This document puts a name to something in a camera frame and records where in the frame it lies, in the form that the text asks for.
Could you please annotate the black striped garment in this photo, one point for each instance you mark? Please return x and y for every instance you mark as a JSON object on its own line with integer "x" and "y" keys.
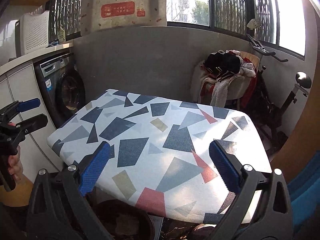
{"x": 222, "y": 62}

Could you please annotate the dark brown trash bin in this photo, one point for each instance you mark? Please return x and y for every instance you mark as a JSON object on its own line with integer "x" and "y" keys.
{"x": 105, "y": 212}

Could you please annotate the geometric patterned table cover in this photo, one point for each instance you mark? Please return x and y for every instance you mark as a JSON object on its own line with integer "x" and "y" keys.
{"x": 150, "y": 155}

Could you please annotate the brown wooden panel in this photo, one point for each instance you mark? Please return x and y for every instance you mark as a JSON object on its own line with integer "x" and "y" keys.
{"x": 305, "y": 130}

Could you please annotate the window with patterned grille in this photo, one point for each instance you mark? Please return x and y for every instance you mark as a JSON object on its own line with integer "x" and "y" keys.
{"x": 227, "y": 2}

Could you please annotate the white perforated basket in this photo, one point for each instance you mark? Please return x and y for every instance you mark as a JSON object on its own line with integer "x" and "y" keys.
{"x": 35, "y": 32}

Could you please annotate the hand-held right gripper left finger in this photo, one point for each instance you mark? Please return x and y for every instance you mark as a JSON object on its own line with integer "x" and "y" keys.
{"x": 96, "y": 165}

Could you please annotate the person's left hand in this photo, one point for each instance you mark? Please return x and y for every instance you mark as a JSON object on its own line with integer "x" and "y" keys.
{"x": 15, "y": 167}

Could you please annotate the pale plastic bottle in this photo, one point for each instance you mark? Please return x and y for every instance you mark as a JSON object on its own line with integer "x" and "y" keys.
{"x": 61, "y": 36}

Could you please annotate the black exercise bike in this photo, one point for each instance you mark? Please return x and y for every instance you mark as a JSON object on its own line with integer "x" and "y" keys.
{"x": 291, "y": 100}

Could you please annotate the beige chair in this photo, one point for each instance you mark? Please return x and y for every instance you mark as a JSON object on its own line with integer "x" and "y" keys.
{"x": 237, "y": 87}

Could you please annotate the grey washing machine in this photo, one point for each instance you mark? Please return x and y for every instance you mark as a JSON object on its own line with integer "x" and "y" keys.
{"x": 67, "y": 92}

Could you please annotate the beige countertop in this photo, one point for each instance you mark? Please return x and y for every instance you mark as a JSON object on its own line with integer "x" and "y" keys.
{"x": 25, "y": 57}

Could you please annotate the pink slipper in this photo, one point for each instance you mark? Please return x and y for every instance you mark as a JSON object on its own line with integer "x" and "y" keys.
{"x": 203, "y": 231}

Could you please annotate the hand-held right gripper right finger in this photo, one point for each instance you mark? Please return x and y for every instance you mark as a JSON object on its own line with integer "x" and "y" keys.
{"x": 223, "y": 165}

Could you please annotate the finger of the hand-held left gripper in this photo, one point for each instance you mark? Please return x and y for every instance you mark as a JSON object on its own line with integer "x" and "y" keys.
{"x": 35, "y": 121}
{"x": 28, "y": 105}

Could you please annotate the white fleece cloth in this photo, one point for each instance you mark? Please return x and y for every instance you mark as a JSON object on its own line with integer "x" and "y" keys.
{"x": 220, "y": 90}

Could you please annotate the red garment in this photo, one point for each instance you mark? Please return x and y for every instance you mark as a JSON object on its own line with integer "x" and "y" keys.
{"x": 252, "y": 85}

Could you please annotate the white cabinet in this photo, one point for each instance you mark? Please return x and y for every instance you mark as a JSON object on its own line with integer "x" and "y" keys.
{"x": 22, "y": 92}

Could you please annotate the blue sofa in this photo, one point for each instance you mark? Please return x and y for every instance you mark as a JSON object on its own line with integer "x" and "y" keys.
{"x": 307, "y": 200}

